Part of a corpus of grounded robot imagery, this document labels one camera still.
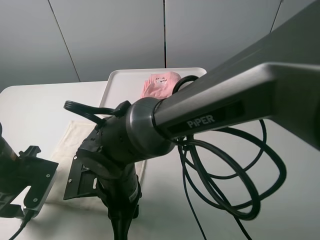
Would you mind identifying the pink towel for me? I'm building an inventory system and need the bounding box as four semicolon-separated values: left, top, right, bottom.
140;71;181;100

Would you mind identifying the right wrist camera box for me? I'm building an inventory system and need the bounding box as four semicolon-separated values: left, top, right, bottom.
63;146;101;200

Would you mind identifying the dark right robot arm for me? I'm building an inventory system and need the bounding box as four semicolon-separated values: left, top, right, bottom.
63;1;320;240

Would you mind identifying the white plastic tray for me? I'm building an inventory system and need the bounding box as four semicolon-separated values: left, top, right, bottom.
99;67;207;109

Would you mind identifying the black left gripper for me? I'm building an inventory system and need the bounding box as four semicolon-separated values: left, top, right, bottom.
0;172;30;219

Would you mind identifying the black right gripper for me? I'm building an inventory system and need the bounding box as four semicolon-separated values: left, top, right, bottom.
96;163;142;240

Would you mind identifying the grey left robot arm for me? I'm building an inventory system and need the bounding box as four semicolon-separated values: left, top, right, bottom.
0;137;26;219

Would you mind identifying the cream white towel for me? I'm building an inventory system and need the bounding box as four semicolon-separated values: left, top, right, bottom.
46;119;147;213

